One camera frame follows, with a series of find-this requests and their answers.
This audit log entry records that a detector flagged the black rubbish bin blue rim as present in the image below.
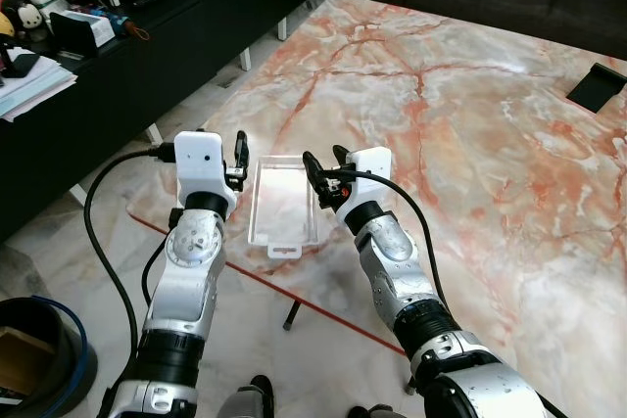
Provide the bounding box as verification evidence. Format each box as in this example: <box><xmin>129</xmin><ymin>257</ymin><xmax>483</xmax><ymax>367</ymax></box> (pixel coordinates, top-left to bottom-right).
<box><xmin>0</xmin><ymin>295</ymin><xmax>99</xmax><ymax>411</ymax></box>

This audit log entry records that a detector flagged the black low TV console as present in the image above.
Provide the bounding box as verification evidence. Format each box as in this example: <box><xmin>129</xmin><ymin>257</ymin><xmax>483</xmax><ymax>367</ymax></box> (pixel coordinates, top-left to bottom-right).
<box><xmin>0</xmin><ymin>0</ymin><xmax>330</xmax><ymax>243</ymax></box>

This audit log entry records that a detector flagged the black metal table leg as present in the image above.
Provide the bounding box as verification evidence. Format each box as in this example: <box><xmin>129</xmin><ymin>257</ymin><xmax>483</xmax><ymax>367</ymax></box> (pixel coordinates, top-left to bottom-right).
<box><xmin>282</xmin><ymin>302</ymin><xmax>302</xmax><ymax>332</ymax></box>

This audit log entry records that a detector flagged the blue tool orange loop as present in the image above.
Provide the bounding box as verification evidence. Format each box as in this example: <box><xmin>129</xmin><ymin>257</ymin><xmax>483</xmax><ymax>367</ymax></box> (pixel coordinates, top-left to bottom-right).
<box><xmin>93</xmin><ymin>9</ymin><xmax>152</xmax><ymax>43</ymax></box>

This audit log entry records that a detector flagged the black box white label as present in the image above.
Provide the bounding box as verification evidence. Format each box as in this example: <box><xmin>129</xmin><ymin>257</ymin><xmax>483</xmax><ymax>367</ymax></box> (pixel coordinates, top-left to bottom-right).
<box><xmin>49</xmin><ymin>9</ymin><xmax>118</xmax><ymax>60</ymax></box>

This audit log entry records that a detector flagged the white paper stack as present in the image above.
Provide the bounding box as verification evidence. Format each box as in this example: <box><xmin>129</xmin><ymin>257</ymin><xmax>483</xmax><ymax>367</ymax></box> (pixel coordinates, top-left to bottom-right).
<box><xmin>0</xmin><ymin>49</ymin><xmax>78</xmax><ymax>124</ymax></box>

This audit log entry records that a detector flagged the robot left leg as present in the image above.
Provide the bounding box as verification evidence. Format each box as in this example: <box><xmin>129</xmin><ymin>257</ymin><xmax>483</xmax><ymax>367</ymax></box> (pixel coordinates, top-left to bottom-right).
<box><xmin>214</xmin><ymin>375</ymin><xmax>276</xmax><ymax>418</ymax></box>

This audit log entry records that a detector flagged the robot leg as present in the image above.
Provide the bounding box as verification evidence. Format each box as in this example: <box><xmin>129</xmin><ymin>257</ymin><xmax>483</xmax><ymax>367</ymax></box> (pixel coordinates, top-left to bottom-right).
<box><xmin>347</xmin><ymin>402</ymin><xmax>395</xmax><ymax>418</ymax></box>
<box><xmin>214</xmin><ymin>375</ymin><xmax>276</xmax><ymax>418</ymax></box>

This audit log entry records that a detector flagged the robot right leg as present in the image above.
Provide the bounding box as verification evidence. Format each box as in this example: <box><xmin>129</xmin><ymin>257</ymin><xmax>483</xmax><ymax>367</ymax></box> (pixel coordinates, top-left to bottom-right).
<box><xmin>347</xmin><ymin>402</ymin><xmax>395</xmax><ymax>418</ymax></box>

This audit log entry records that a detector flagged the small black phone stand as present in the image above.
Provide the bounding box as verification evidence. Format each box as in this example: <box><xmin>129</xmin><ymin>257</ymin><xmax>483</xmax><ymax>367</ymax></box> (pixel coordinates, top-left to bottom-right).
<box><xmin>3</xmin><ymin>52</ymin><xmax>42</xmax><ymax>79</ymax></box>

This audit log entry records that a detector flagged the black mouse plush toy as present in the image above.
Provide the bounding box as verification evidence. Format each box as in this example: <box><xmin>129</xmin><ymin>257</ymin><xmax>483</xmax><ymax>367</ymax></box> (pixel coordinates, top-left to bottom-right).
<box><xmin>0</xmin><ymin>0</ymin><xmax>50</xmax><ymax>53</ymax></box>

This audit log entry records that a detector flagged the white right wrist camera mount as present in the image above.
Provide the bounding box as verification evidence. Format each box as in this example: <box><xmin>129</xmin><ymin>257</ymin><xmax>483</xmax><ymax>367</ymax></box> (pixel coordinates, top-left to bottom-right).
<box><xmin>343</xmin><ymin>148</ymin><xmax>394</xmax><ymax>208</ymax></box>

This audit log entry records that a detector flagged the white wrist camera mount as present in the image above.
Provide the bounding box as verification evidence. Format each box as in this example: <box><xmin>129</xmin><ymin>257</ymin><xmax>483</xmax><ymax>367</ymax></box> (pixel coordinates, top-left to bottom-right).
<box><xmin>343</xmin><ymin>148</ymin><xmax>394</xmax><ymax>208</ymax></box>
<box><xmin>173</xmin><ymin>131</ymin><xmax>237</xmax><ymax>218</ymax></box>

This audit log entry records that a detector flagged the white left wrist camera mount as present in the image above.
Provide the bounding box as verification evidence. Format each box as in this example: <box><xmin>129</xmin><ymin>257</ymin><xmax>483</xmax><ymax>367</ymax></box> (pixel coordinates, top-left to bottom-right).
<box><xmin>173</xmin><ymin>131</ymin><xmax>237</xmax><ymax>218</ymax></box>

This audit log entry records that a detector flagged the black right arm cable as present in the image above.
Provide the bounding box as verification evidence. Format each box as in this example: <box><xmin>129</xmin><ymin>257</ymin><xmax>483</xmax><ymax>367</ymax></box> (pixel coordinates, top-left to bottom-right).
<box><xmin>328</xmin><ymin>169</ymin><xmax>454</xmax><ymax>319</ymax></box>

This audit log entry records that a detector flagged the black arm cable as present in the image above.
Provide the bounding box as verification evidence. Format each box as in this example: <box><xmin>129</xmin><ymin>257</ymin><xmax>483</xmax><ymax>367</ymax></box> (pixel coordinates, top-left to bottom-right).
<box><xmin>82</xmin><ymin>142</ymin><xmax>178</xmax><ymax>385</ymax></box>
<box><xmin>328</xmin><ymin>169</ymin><xmax>454</xmax><ymax>319</ymax></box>

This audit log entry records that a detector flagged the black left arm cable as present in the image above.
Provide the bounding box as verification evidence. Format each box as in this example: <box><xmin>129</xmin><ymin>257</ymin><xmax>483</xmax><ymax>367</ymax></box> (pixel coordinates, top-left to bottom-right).
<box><xmin>82</xmin><ymin>142</ymin><xmax>178</xmax><ymax>385</ymax></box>

